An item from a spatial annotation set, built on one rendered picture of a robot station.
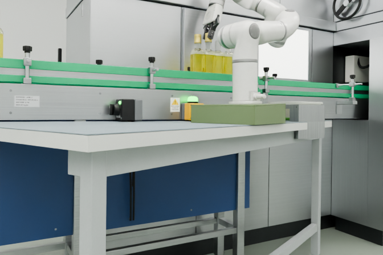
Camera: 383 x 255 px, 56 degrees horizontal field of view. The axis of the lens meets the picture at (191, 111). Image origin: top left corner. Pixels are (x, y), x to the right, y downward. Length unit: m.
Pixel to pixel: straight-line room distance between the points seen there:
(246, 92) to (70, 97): 0.64
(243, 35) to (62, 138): 0.81
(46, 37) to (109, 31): 2.99
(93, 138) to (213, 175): 1.01
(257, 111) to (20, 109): 0.80
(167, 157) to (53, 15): 3.97
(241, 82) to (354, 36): 1.33
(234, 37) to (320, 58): 1.23
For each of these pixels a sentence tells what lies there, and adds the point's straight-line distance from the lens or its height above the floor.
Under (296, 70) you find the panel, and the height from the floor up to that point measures 1.05.
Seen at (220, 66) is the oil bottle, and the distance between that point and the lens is 1.78.
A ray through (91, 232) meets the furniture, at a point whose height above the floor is 0.55.
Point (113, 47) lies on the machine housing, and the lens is 1.75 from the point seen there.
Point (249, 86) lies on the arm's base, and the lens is 1.33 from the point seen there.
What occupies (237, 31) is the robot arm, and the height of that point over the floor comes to 1.09.
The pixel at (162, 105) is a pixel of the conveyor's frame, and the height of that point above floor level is 0.81.
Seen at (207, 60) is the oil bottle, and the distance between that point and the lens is 1.74.
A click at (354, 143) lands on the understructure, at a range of 2.50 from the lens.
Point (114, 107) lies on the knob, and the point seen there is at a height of 0.80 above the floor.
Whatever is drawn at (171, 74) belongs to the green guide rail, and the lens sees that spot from 1.52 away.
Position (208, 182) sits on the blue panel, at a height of 0.47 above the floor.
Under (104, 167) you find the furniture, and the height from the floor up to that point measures 0.68.
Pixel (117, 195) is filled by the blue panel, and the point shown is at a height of 0.46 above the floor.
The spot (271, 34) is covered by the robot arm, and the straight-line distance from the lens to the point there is 1.46.
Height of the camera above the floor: 0.80
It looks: level
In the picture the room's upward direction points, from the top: 1 degrees clockwise
